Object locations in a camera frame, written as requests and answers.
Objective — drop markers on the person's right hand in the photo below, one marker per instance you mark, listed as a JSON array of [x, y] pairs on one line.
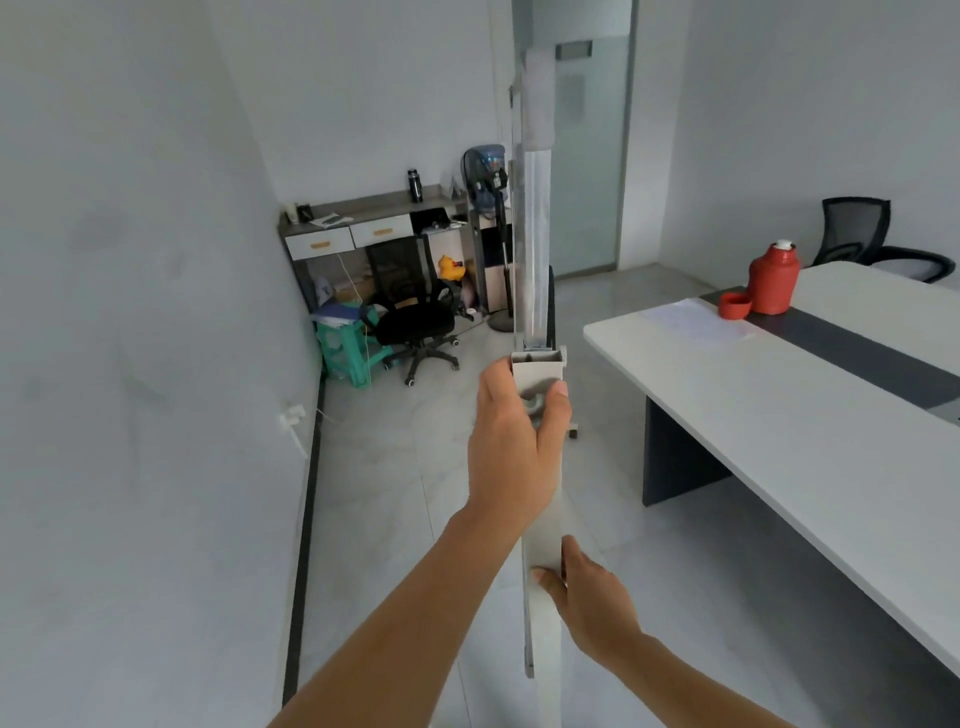
[[596, 607]]

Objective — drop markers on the person's left hand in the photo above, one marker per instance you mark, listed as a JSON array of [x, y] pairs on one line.
[[510, 450]]

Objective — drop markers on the person's right thumb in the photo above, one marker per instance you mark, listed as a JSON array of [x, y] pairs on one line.
[[546, 583]]

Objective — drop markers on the person's left thumb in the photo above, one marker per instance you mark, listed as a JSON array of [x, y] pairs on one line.
[[556, 412]]

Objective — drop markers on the grey metal stand post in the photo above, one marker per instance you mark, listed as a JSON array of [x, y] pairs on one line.
[[537, 262]]

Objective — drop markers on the person's left forearm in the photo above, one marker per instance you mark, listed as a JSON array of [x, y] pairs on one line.
[[405, 630]]

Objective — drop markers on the person's right forearm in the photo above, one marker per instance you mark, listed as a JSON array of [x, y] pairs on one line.
[[690, 690]]

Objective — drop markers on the black swivel office chair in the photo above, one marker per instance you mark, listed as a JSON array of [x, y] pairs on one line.
[[411, 315]]

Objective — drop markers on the yellow rubber duck toy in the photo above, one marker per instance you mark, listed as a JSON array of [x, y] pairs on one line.
[[450, 268]]

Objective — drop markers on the red thermos cup lid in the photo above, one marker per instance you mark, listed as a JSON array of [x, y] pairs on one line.
[[734, 306]]

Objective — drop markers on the green plastic stool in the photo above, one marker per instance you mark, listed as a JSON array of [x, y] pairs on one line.
[[346, 352]]

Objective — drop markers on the black standing fan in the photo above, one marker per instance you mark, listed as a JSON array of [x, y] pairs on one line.
[[487, 187]]

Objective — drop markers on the white and grey conference table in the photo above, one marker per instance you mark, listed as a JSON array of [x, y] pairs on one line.
[[795, 405]]

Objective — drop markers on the red thermos jug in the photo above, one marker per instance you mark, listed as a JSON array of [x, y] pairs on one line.
[[774, 279]]

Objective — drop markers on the frosted glass door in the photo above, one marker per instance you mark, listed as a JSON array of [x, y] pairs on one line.
[[592, 157]]

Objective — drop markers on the black water bottle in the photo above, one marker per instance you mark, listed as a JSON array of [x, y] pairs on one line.
[[415, 186]]

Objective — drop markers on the grey desk with white drawers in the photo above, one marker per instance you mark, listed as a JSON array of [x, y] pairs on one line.
[[352, 232]]

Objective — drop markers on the papers on desk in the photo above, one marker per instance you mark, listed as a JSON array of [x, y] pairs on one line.
[[331, 220]]

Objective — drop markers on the small black desk item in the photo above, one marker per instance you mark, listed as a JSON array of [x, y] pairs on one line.
[[304, 212]]

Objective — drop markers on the black mesh office chair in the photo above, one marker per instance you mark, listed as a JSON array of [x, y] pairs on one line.
[[862, 236]]

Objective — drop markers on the white wall plug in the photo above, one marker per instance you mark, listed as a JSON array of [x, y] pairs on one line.
[[293, 422]]

